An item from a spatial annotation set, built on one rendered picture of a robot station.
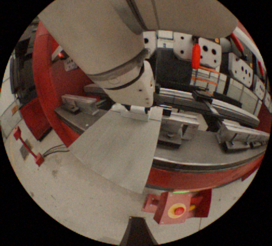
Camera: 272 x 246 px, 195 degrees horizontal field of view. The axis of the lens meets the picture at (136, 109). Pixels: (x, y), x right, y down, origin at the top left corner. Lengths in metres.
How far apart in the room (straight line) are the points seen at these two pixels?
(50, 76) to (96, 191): 1.35
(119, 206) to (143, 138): 1.06
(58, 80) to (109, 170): 0.92
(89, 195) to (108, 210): 0.29
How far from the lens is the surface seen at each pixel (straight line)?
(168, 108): 0.31
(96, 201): 1.24
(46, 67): 0.96
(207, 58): 0.27
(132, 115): 0.23
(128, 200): 1.15
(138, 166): 0.15
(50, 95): 0.96
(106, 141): 0.19
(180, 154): 0.34
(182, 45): 0.25
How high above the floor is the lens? 1.14
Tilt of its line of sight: 31 degrees down
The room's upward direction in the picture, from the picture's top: straight up
